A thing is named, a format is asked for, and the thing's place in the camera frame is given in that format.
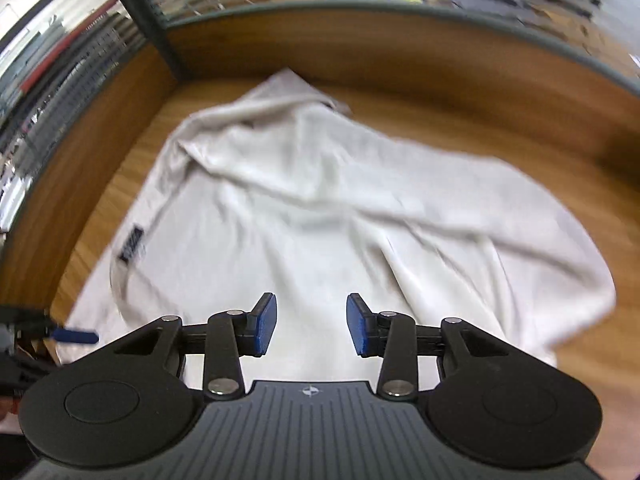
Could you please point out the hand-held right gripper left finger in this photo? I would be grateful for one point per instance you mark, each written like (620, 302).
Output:
(266, 325)

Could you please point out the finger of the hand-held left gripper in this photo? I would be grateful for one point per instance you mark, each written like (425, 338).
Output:
(20, 372)
(75, 336)

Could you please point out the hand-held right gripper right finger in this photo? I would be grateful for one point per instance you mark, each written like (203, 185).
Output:
(356, 322)

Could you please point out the off-white t-shirt black label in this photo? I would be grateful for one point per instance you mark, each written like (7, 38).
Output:
(300, 210)

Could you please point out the dark partition corner post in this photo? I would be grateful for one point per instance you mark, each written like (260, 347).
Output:
(145, 15)

